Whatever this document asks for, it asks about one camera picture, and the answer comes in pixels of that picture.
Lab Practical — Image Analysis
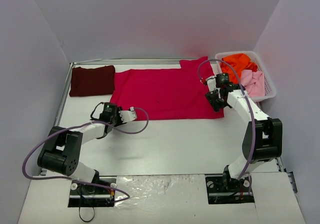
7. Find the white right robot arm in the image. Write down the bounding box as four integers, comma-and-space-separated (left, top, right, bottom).
204, 73, 283, 191

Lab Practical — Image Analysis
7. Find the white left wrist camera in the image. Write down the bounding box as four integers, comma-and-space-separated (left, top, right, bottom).
118, 106, 137, 123

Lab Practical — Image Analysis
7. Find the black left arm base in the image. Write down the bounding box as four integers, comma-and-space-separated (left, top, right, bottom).
67, 181, 116, 224

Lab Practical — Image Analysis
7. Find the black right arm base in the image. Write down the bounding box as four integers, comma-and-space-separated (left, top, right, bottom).
205, 171, 255, 205

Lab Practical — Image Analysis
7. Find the orange t-shirt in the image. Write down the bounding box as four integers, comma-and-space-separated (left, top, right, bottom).
220, 53, 258, 84

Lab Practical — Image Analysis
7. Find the white plastic laundry basket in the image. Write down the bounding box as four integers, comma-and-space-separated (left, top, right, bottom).
215, 50, 277, 102

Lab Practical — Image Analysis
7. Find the crimson red t-shirt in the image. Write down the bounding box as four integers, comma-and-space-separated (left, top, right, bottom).
110, 56, 224, 121

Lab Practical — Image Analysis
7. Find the light pink t-shirt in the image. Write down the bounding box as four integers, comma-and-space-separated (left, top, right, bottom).
240, 69, 266, 98

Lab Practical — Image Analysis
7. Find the dark maroon folded t-shirt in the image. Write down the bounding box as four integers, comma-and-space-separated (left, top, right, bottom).
69, 65, 116, 97

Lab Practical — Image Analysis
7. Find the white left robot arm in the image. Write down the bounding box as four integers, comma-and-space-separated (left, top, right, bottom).
37, 102, 123, 193

